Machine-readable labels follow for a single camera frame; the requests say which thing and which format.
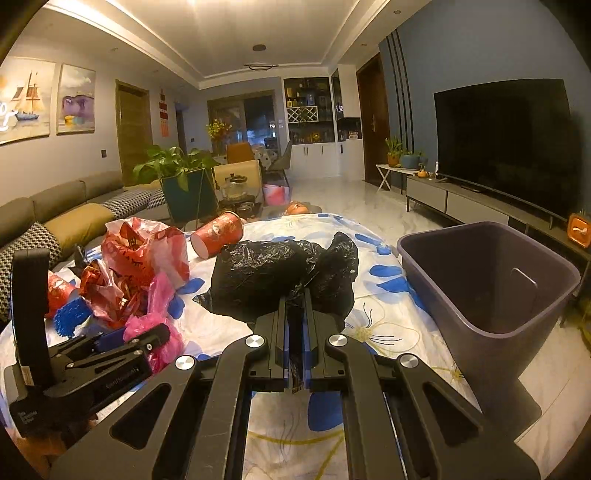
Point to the pink bag on floor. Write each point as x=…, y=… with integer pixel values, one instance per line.
x=277, y=194

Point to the yellow flower bouquet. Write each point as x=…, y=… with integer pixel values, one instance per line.
x=219, y=129

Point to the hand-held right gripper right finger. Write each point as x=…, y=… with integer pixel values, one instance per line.
x=310, y=341

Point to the grey television cabinet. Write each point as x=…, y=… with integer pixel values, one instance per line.
x=461, y=203

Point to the leafy plant on stand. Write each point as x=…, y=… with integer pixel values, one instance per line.
x=579, y=314

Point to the plant in blue pot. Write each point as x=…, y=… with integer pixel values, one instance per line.
x=410, y=160

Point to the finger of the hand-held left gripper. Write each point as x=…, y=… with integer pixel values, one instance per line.
x=147, y=339
x=111, y=341

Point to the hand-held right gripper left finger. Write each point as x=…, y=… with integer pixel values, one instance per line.
x=282, y=337

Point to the orange desk gadget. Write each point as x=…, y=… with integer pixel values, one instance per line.
x=579, y=230

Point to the purple abstract painting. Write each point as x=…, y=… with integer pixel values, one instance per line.
x=76, y=99

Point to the red wall hanging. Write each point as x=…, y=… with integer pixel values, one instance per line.
x=163, y=110

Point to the dark wooden door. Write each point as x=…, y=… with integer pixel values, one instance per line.
x=374, y=124

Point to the glass teapot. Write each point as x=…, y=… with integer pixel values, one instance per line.
x=235, y=187

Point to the red plastic bag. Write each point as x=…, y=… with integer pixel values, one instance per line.
x=138, y=249

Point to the pink plastic bag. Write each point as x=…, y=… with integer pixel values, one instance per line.
x=161, y=295

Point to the sailboat painting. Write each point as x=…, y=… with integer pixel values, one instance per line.
x=27, y=101

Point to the orange chair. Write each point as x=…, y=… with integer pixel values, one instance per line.
x=240, y=152

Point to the glass balcony door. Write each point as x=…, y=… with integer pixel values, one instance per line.
x=249, y=124

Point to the yellow chair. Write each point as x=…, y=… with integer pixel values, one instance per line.
x=251, y=175

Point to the blue floral tablecloth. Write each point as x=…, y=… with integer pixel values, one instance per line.
x=207, y=334

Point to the light wooden door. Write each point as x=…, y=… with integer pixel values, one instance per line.
x=134, y=129

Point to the flat screen television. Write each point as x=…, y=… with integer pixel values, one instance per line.
x=503, y=138

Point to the black plastic bag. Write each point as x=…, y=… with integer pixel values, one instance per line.
x=258, y=277

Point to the houndstooth cushion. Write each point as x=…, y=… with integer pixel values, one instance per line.
x=131, y=201
x=27, y=249

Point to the plant in brown pot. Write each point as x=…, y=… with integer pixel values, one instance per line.
x=393, y=154

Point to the white side table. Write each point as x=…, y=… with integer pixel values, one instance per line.
x=392, y=168

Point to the large yellow cushion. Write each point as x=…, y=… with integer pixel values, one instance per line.
x=78, y=224

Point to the grey plastic trash bin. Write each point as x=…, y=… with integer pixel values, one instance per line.
x=461, y=295

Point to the white display cabinet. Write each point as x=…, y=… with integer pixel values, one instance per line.
x=318, y=157

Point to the orange round object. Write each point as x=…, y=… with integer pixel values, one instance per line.
x=298, y=208

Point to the dark coffee table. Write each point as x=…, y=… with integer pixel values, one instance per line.
x=268, y=210

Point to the grey sofa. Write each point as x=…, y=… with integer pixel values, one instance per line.
x=60, y=194

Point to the grey chair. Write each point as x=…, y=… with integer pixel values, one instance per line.
x=282, y=159

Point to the small yellow cushion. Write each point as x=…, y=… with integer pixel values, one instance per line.
x=141, y=185

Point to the potted plant in teal planter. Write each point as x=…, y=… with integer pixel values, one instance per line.
x=189, y=194

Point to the person's left forearm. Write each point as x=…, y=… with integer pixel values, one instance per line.
x=51, y=454

